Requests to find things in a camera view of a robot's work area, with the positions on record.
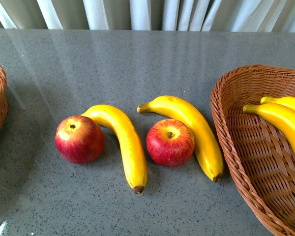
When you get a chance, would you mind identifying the red apple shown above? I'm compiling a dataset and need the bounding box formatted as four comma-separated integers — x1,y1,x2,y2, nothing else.
146,118,195,167
55,115,105,164

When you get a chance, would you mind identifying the yellow banana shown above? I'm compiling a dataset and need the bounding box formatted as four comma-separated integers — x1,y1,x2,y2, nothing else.
137,95,224,182
82,104,148,194

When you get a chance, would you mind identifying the right wicker basket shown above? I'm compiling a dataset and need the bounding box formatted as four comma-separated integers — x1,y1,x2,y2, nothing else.
210,64,295,236

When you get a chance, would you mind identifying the white pleated curtain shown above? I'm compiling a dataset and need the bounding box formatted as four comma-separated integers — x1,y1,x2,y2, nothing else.
0,0,295,32

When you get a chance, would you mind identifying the front banana in basket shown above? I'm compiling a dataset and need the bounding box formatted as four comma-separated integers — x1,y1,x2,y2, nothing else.
242,103,295,154

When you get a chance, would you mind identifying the banana in basket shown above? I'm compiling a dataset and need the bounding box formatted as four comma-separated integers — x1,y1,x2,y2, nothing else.
242,103,295,154
260,96,295,111

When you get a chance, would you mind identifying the rear banana in basket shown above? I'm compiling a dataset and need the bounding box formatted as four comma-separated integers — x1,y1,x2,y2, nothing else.
260,96,295,111

